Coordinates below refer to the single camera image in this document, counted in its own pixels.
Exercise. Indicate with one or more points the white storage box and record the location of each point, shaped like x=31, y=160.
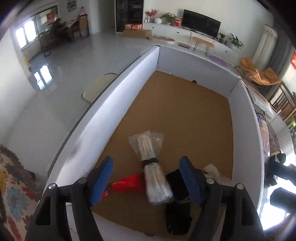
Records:
x=204, y=113

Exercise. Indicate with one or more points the wooden phone case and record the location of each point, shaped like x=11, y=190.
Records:
x=265, y=137

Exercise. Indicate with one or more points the wooden bench stool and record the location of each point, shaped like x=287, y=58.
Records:
x=207, y=44

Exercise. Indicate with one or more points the dark glass display cabinet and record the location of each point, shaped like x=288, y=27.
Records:
x=128, y=12

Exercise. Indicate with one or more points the person sitting at desk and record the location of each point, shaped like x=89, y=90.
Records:
x=58, y=31

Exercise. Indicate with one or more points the rhinestone bow hair clip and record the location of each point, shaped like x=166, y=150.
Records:
x=210, y=171

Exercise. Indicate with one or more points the white standing air conditioner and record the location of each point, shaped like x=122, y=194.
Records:
x=265, y=48

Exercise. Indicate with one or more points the orange lounge chair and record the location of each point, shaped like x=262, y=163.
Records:
x=265, y=78

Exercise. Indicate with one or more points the floral patterned cushion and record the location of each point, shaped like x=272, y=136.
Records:
x=19, y=197

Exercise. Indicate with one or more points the green potted plant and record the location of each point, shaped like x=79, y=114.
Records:
x=235, y=42

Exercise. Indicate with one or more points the purple round floor mat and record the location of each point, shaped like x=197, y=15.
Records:
x=218, y=61

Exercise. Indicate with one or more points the bag of cotton swabs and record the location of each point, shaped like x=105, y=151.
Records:
x=147, y=146

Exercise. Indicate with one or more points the white flat box on table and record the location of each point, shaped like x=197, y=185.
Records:
x=260, y=103

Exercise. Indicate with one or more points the cardboard box on floor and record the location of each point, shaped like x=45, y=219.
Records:
x=142, y=34

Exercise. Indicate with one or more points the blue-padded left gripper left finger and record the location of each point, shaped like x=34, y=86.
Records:
x=50, y=221

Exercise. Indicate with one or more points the black flat television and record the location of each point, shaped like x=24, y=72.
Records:
x=201, y=23

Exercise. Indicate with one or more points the wooden slatted chair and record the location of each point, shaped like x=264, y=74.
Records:
x=283, y=102

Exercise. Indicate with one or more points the white TV cabinet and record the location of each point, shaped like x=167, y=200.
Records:
x=187, y=37

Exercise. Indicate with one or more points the black soap box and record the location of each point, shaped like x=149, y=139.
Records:
x=178, y=217

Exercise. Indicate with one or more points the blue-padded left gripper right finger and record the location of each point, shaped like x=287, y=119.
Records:
x=192, y=180

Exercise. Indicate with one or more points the red candy package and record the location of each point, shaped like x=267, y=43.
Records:
x=131, y=184

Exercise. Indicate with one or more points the red flower vase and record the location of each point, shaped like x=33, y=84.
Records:
x=150, y=14

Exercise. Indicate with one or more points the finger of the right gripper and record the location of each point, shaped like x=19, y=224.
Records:
x=276, y=167
x=283, y=199

